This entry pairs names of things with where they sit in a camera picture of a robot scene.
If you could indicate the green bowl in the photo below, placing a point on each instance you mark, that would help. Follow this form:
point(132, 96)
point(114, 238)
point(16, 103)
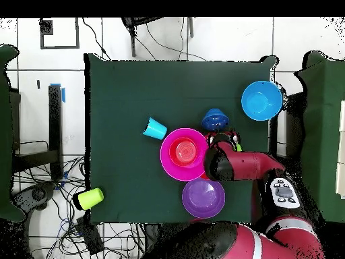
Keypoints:
point(239, 147)

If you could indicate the small orange bowl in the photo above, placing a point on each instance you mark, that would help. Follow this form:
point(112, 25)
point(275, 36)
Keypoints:
point(186, 151)

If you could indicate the large light blue bowl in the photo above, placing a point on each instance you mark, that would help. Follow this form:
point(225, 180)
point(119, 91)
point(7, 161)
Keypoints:
point(261, 101)

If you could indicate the large pink bowl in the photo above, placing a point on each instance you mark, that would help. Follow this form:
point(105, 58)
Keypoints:
point(167, 167)

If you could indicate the small dark blue bowl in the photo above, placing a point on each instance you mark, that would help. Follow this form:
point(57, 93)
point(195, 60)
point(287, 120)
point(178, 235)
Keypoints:
point(215, 120)

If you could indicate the purple bowl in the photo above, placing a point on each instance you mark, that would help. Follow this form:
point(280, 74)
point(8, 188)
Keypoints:
point(202, 198)

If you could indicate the light blue cup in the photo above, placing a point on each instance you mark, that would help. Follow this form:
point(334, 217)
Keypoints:
point(155, 129)

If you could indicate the dark green table cloth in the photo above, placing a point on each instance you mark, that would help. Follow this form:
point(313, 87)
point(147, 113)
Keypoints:
point(134, 94)

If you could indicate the green cloth side table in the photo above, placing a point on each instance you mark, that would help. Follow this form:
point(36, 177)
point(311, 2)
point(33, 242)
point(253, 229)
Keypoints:
point(5, 135)
point(323, 121)

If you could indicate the light green cup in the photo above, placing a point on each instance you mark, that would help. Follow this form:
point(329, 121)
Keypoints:
point(90, 199)

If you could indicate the blue tape strip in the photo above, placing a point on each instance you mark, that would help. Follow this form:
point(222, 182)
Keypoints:
point(63, 95)

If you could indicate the black rectangular box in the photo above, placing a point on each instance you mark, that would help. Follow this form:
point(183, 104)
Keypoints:
point(90, 236)

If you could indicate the grey chair base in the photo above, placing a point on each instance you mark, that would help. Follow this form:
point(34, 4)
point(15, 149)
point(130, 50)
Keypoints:
point(37, 194)

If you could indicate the black camera tripod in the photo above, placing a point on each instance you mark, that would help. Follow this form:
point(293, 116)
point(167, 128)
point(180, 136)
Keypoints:
point(133, 43)

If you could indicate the black metal frame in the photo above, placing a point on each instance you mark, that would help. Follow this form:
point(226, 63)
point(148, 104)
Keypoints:
point(55, 129)

